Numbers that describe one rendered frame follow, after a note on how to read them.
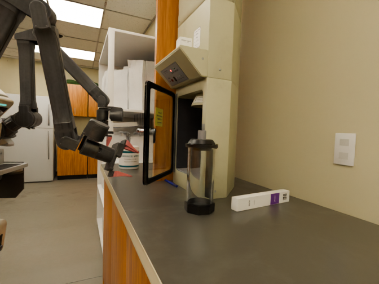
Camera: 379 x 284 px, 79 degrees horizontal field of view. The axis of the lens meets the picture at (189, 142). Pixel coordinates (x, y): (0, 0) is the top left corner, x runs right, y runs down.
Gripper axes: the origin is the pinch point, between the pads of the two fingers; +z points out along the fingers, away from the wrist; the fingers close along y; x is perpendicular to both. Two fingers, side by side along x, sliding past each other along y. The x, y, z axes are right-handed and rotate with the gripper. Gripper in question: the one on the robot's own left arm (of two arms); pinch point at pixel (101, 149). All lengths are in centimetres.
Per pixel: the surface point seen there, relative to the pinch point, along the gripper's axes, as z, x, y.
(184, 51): -39, -46, 23
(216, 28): -50, -47, 35
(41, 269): 110, 99, -36
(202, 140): -8, -59, 24
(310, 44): -49, -57, 75
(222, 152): -3, -47, 41
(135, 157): 7.9, 27.4, 23.5
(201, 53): -39, -47, 29
